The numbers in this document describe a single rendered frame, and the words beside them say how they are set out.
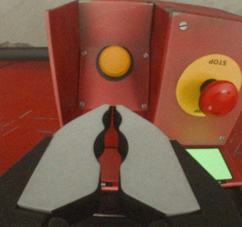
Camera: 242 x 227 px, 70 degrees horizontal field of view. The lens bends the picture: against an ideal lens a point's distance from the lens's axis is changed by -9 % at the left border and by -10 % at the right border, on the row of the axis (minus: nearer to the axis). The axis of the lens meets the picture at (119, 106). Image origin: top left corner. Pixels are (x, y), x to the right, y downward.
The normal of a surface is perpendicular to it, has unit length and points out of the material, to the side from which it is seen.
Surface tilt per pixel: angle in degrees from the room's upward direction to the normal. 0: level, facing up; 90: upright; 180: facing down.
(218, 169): 90
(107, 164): 90
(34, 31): 0
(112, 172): 90
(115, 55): 35
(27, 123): 90
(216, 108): 3
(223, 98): 3
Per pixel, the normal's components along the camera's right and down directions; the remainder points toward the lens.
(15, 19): 0.00, 0.57
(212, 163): 0.04, -0.82
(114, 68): 0.03, 0.00
